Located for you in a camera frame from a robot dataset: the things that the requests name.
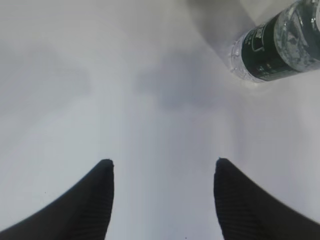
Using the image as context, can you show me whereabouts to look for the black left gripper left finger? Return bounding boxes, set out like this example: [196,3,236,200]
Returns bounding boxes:
[0,159,115,240]

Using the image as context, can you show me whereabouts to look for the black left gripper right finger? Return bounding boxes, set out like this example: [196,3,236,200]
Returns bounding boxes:
[213,158,320,240]

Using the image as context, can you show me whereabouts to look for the clear plastic water bottle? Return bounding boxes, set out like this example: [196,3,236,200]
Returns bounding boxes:
[229,0,320,83]

